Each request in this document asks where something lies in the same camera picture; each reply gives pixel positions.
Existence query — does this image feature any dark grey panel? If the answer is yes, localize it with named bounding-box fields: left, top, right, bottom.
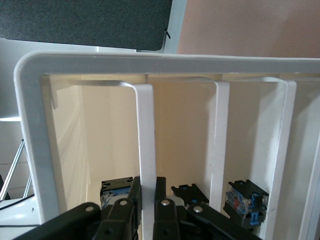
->
left=0, top=0, right=174, bottom=52

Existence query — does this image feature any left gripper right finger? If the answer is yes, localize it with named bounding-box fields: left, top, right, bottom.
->
left=152, top=176, right=261, bottom=240

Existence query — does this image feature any orange push button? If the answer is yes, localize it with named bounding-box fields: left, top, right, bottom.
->
left=99, top=176, right=135, bottom=211

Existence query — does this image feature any brown table cover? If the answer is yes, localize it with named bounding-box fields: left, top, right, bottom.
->
left=176, top=0, right=320, bottom=59

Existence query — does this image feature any black blue contact block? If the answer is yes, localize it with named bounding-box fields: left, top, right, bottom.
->
left=170, top=183, right=210, bottom=213
left=222, top=179, right=270, bottom=228

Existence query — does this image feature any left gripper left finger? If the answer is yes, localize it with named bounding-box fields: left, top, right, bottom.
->
left=14, top=176, right=144, bottom=240

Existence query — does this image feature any aluminium frame strut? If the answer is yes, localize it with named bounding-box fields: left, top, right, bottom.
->
left=0, top=138, right=33, bottom=201

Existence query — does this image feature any white drawer cabinet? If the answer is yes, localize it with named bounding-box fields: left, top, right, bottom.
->
left=13, top=51, right=320, bottom=240

